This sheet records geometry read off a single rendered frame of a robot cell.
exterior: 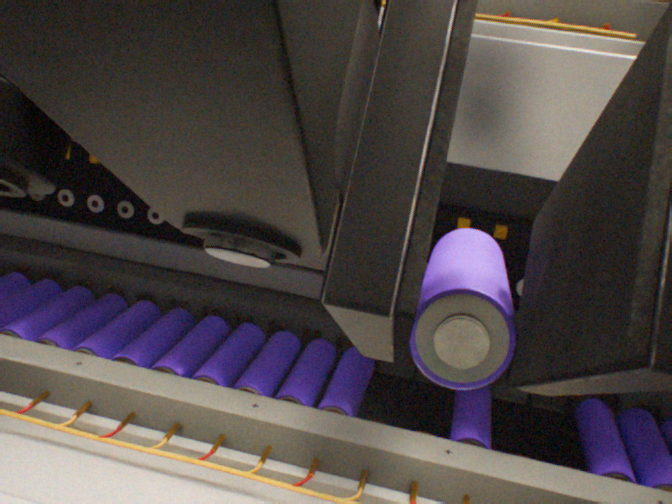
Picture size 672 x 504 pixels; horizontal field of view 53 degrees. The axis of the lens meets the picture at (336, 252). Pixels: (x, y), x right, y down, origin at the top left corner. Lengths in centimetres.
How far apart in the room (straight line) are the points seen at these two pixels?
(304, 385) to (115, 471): 9
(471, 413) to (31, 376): 20
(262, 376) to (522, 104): 17
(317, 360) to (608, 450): 14
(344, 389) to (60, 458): 12
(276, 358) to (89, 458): 10
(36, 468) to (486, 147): 21
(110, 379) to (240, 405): 6
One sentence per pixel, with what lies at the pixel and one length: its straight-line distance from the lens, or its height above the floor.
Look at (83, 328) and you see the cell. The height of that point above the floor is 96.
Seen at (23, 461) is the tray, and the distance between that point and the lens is 31.
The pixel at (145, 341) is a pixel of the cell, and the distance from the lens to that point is 35.
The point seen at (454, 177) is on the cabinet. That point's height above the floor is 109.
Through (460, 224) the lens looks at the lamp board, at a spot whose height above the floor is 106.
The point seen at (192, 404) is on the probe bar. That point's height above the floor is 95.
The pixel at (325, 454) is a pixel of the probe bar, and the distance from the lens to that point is 29.
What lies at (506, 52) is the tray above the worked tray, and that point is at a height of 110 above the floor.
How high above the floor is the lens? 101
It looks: 3 degrees up
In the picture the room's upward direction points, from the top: 12 degrees clockwise
